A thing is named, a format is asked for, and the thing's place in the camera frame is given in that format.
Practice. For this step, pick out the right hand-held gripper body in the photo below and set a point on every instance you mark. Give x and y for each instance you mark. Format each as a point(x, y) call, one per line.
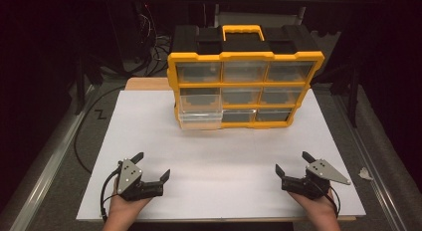
point(318, 171)

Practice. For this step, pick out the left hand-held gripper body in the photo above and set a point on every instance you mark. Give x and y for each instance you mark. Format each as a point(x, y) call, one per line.
point(128, 174)

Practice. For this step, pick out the person's left hand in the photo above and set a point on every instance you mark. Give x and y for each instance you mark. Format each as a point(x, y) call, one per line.
point(121, 209)

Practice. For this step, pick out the person's right hand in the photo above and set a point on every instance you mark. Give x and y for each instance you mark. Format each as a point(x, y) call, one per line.
point(320, 209)

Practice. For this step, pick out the white crumpled paper scrap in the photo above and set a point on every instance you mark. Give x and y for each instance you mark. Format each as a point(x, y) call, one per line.
point(365, 173)

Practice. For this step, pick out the clear plastic drawer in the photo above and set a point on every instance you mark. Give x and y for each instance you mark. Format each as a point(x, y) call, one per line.
point(200, 103)
point(200, 123)

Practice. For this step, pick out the black metal stand leg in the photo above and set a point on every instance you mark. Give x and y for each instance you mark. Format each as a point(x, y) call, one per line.
point(79, 85)

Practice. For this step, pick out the grid of clear drawers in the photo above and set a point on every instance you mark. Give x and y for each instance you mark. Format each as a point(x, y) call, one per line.
point(244, 71)

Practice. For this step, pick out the yellow black organizer case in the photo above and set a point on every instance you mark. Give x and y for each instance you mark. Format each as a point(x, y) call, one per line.
point(244, 55)

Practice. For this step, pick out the aluminium floor rail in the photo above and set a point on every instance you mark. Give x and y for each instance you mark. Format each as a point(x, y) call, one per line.
point(368, 158)
point(49, 164)

